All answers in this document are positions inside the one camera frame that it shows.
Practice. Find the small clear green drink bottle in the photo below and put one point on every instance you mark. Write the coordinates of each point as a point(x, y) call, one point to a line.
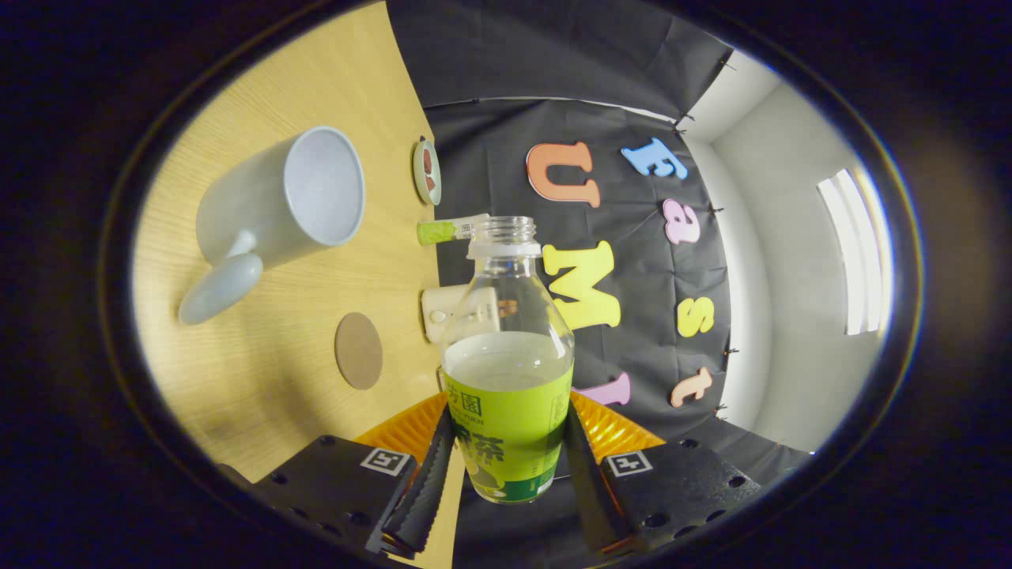
point(435, 231)

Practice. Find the toast slice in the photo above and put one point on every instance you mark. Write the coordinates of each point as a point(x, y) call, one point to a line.
point(507, 307)

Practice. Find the ceiling light panel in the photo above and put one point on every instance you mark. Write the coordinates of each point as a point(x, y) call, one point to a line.
point(858, 253)

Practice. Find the pale green plate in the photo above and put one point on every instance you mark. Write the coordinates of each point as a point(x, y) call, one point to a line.
point(419, 178)

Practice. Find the green label juice bottle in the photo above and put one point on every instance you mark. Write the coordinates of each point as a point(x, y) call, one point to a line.
point(506, 427)

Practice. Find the white cup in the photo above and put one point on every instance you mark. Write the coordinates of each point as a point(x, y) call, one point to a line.
point(261, 205)

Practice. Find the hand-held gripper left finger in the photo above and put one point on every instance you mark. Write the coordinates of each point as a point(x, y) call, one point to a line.
point(427, 490)

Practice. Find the wooden table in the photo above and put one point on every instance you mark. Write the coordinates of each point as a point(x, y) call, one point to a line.
point(261, 379)

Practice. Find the white toaster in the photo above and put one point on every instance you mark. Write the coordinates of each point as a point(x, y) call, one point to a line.
point(436, 314)

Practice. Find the round brown coaster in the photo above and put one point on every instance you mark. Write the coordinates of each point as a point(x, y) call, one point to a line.
point(359, 351)

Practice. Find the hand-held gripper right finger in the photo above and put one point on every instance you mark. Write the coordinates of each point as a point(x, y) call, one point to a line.
point(585, 498)

